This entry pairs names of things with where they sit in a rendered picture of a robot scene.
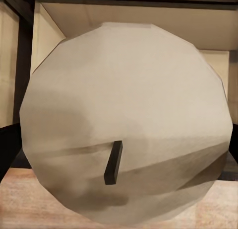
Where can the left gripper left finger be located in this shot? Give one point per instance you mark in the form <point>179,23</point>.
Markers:
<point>10,145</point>

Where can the pillar candle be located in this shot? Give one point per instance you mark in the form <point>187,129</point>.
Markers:
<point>126,124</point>

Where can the cabinet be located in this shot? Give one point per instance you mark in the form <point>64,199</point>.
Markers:
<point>31,29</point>

